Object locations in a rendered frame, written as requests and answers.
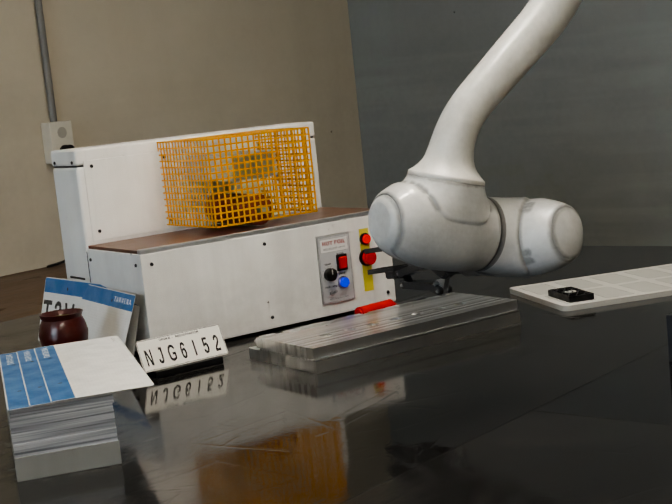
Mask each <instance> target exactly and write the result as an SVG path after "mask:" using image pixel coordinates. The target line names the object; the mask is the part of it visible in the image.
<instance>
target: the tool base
mask: <svg viewBox="0 0 672 504"><path fill-rule="evenodd" d="M519 322H520V310H518V309H516V310H512V311H508V312H504V313H500V314H496V315H492V316H488V317H484V318H480V319H476V320H472V321H468V322H464V323H460V324H456V325H452V326H448V327H444V328H439V329H435V330H431V331H427V332H423V333H419V334H415V335H411V336H407V337H403V338H399V339H395V340H391V341H387V342H383V343H379V344H375V345H371V346H367V347H363V348H359V349H354V350H350V351H346V352H342V353H338V354H334V355H330V356H326V357H322V358H318V359H314V360H313V359H309V358H304V357H299V356H295V355H290V354H285V353H280V352H276V351H271V350H266V349H261V348H257V346H254V347H249V356H250V359H253V360H257V361H262V362H266V363H270V364H275V365H279V366H284V367H288V368H292V369H297V370H301V371H306V372H310V373H314V374H319V373H323V372H327V371H331V370H335V369H339V368H343V367H347V366H351V365H355V364H359V363H362V362H366V361H370V360H374V359H378V358H382V357H386V356H390V355H394V354H398V353H402V352H406V351H409V350H413V349H417V348H421V347H425V346H429V345H433V344H437V343H441V342H445V341H449V340H453V339H456V338H460V337H464V336H468V335H472V334H476V333H480V332H484V331H488V330H492V329H496V328H500V327H503V326H507V325H511V324H515V323H519Z"/></svg>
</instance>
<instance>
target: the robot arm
mask: <svg viewBox="0 0 672 504"><path fill-rule="evenodd" d="M581 2H582V0H529V2H528V3H527V4H526V6H525V7H524V9H523V10H522V11H521V13H520V14H519V15H518V16H517V17H516V19H515V20H514V21H513V22H512V23H511V25H510V26H509V27H508V28H507V29H506V31H505V32H504V33H503V34H502V35H501V37H500V38H499V39H498V40H497V41H496V43H495V44H494V45H493V46H492V47H491V49H490V50H489V51H488V52H487V53H486V55H485V56H484V57H483V58H482V60H481V61H480V62H479V63H478V64H477V66H476V67H475V68H474V69H473V70H472V72H471V73H470V74H469V75H468V76H467V78H466V79H465V80H464V81H463V82H462V84H461V85H460V86H459V87H458V89H457V90H456V91H455V93H454V94H453V96H452V97H451V98H450V100H449V101H448V103H447V105H446V106H445V108H444V110H443V112H442V113H441V115H440V118H439V120H438V122H437V124H436V126H435V129H434V132H433V134H432V137H431V140H430V143H429V146H428V148H427V151H426V153H425V155H424V157H423V159H422V160H421V161H420V162H419V163H418V164H416V165H415V166H414V167H412V168H410V169H408V173H407V176H406V177H405V179H404V180H403V181H402V182H398V183H394V184H392V185H390V186H388V187H387V188H385V189H384V190H383V191H381V192H380V193H379V194H378V195H377V196H376V197H375V199H374V200H373V203H372V205H371V207H370V210H369V214H368V226H369V231H370V234H371V236H372V238H373V240H374V241H375V243H376V245H377V246H378V247H374V248H369V249H364V254H369V253H375V252H382V251H383V252H384V253H386V254H387V255H389V256H391V257H393V258H395V259H397V260H400V261H403V262H406V263H409V264H412V265H410V266H408V265H407V264H402V265H395V266H387V267H381V268H376V269H371V270H367V271H368V275H371V274H378V273H385V275H386V278H387V279H397V278H398V279H399V280H400V288H401V289H406V290H422V291H431V292H433V293H434V294H436V295H443V294H447V293H451V292H452V287H451V286H450V285H449V278H451V277H453V276H454V275H455V274H462V275H464V276H468V277H470V276H493V275H494V276H497V277H528V276H536V275H541V274H546V273H550V272H553V271H555V270H558V269H560V268H562V267H564V266H566V265H567V264H569V263H571V262H572V261H573V260H575V259H576V258H577V257H578V256H579V254H580V252H581V250H582V244H583V226H582V221H581V218H580V216H579V214H578V213H577V211H576V210H575V209H574V208H573V207H572V206H570V205H568V204H565V203H562V202H559V201H556V200H551V199H545V198H535V199H529V198H527V197H511V198H500V197H487V195H486V192H485V181H484V180H483V179H482V178H481V177H480V175H479V174H478V172H477V170H476V167H475V163H474V148H475V143H476V139H477V136H478V134H479V131H480V129H481V127H482V125H483V123H484V122H485V120H486V119H487V117H488V116H489V115H490V113H491V112H492V111H493V110H494V109H495V108H496V106H497V105H498V104H499V103H500V102H501V101H502V100H503V98H504V97H505V96H506V95H507V94H508V93H509V92H510V91H511V90H512V88H513V87H514V86H515V85H516V84H517V83H518V82H519V81H520V80H521V78H522V77H523V76H524V75H525V74H526V73H527V72H528V71H529V70H530V68H531V67H532V66H533V65H534V64H535V63H536V62H537V61H538V60H539V58H540V57H541V56H542V55H543V54H544V53H545V52H546V51H547V49H548V48H549V47H550V46H551V45H552V44H553V43H554V41H555V40H556V39H557V38H558V37H559V36H560V34H561V33H562V32H563V30H564V29H565V28H566V26H567V25H568V24H569V22H570V21H571V19H572V18H573V16H574V14H575V13H576V11H577V9H578V7H579V5H580V3H581ZM427 269H430V270H431V271H433V272H434V273H435V274H436V275H437V276H438V277H440V279H437V280H420V279H412V278H411V275H413V274H416V273H419V272H422V271H424V270H427Z"/></svg>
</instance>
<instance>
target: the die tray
mask: <svg viewBox="0 0 672 504"><path fill-rule="evenodd" d="M571 286H572V287H575V288H578V289H582V290H585V291H588V292H592V293H594V299H593V300H586V301H580V302H573V303H569V302H566V301H563V300H559V299H556V298H553V297H550V296H548V290H550V289H557V288H564V287H571ZM509 289H510V293H511V294H514V295H517V296H519V297H522V298H525V299H528V300H531V301H534V302H537V303H540V304H543V305H546V306H549V307H552V308H555V309H558V310H561V311H574V310H580V309H587V308H593V307H600V306H606V305H613V304H619V303H626V302H632V301H639V300H645V299H652V298H658V297H665V296H671V295H672V264H666V265H659V266H653V267H646V268H639V269H632V270H625V271H618V272H612V273H605V274H598V275H591V276H584V277H578V278H571V279H564V280H557V281H550V282H544V283H537V284H530V285H523V286H516V287H511V288H509Z"/></svg>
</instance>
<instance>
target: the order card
mask: <svg viewBox="0 0 672 504"><path fill-rule="evenodd" d="M135 345H136V349H137V352H138V355H139V358H140V361H141V364H142V367H143V370H144V371H145V373H148V372H152V371H157V370H161V369H165V368H170V367H174V366H178V365H183V364H187V363H191V362H195V361H200V360H204V359H208V358H213V357H217V356H221V355H225V354H228V350H227V347H226V344H225V341H224V338H223V335H222V332H221V329H220V326H219V324H215V325H211V326H206V327H202V328H197V329H192V330H188V331H183V332H179V333H174V334H169V335H165V336H160V337H155V338H151V339H146V340H142V341H137V342H135Z"/></svg>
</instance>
